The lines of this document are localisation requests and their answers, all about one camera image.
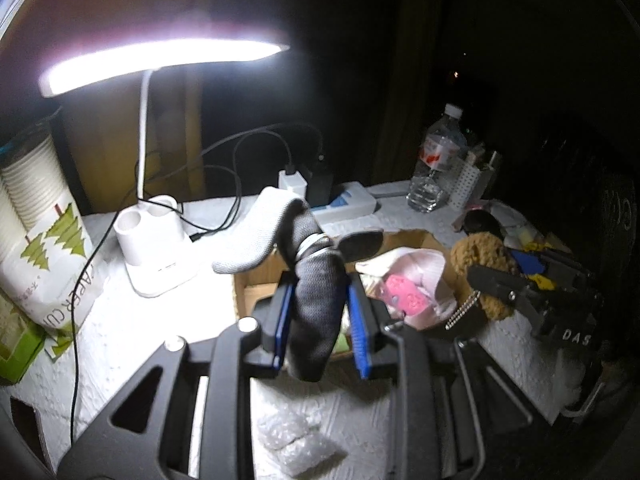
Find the black charging cable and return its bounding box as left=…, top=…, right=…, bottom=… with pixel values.
left=69, top=124, right=327, bottom=448

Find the yellow curtain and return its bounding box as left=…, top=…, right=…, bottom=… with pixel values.
left=62, top=0, right=207, bottom=213

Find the white perforated container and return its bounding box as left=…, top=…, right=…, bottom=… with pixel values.
left=447, top=149, right=502, bottom=209

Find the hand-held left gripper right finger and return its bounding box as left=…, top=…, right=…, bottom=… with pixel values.
left=347, top=282, right=551, bottom=480

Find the green paper cup pack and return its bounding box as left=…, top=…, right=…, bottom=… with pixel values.
left=0, top=290, right=47, bottom=387

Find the white textured tablecloth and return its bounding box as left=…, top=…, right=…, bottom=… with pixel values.
left=0, top=180, right=587, bottom=480

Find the clear water bottle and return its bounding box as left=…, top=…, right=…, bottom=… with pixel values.
left=405, top=103, right=469, bottom=214

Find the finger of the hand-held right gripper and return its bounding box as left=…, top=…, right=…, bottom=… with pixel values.
left=512, top=250, right=561, bottom=291
left=466, top=264, right=533, bottom=313

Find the white charger plug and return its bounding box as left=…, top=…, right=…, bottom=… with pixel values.
left=278, top=169, right=307, bottom=197

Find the grey sock pair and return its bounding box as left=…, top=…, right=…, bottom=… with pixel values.
left=211, top=186, right=349, bottom=384

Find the white tissue wad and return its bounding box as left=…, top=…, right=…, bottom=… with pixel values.
left=357, top=249, right=459, bottom=332

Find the brown sponge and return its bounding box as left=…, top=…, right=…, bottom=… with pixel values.
left=450, top=232, right=522, bottom=322

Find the white blue flat box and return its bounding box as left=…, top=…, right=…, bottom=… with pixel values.
left=312, top=182, right=379, bottom=227

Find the black power adapter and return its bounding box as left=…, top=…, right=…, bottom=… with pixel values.
left=306, top=172, right=336, bottom=207

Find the clear bubble wrap bag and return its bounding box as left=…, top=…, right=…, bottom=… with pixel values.
left=257, top=411, right=347, bottom=477

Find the yellow packet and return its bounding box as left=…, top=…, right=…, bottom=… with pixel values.
left=520, top=240, right=558, bottom=292

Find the tree print paper cup pack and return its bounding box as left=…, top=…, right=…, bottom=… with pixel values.
left=0, top=135, right=99, bottom=362

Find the black round object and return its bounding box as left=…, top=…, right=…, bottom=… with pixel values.
left=462, top=210, right=502, bottom=237

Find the metal ball chain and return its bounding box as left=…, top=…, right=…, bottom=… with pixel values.
left=444, top=294, right=482, bottom=332

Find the cardboard box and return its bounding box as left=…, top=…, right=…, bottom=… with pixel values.
left=232, top=229, right=462, bottom=367

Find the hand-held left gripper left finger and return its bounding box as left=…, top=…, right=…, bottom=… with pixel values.
left=75, top=282, right=294, bottom=480

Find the pink soft packet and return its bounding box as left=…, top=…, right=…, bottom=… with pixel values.
left=379, top=274, right=432, bottom=322

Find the white desk lamp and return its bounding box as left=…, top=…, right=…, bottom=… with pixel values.
left=37, top=37, right=293, bottom=299

